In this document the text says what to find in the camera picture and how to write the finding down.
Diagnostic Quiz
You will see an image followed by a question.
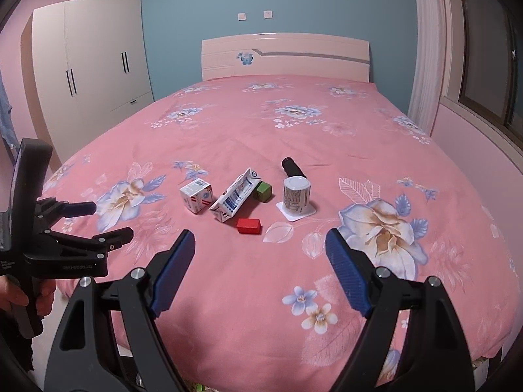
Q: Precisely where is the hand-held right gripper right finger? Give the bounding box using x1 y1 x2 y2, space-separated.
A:
325 229 477 392

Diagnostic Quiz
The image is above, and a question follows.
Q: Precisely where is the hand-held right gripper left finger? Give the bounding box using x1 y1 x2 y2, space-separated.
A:
48 229 196 392

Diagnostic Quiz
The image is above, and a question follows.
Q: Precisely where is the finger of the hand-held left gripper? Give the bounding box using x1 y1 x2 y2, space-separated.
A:
46 226 135 281
36 197 97 220

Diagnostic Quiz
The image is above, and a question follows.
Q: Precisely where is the black cylinder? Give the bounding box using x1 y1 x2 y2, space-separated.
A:
281 157 304 179

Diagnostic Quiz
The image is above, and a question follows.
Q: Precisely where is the person's left hand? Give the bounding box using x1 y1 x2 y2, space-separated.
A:
0 275 57 318

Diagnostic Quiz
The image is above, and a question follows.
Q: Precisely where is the white square coaster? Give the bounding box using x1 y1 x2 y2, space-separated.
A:
276 201 316 223

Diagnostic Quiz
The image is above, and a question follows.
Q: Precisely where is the small white red-striped box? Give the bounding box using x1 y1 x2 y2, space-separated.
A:
180 180 214 214

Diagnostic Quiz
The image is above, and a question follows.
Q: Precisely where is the blue hanging cloth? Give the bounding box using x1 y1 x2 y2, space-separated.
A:
0 73 18 153

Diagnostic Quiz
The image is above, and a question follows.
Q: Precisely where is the red block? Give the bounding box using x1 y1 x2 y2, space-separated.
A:
237 218 262 235

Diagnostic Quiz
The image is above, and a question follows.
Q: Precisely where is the white can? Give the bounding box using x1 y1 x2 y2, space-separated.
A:
283 175 311 215

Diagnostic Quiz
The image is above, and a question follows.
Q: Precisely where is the long white blue carton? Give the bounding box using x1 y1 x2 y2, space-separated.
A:
209 167 262 223

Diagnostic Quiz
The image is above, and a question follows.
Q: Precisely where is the pink floral bedspread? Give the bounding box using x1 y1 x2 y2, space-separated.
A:
41 74 523 376

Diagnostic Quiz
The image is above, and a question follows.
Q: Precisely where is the white wardrobe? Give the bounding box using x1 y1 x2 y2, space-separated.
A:
32 0 155 162

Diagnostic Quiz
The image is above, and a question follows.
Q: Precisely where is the pale curtain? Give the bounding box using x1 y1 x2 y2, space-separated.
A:
408 0 455 135

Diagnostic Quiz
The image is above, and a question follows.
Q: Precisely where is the dark window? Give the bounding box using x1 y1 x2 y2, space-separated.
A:
453 0 523 148

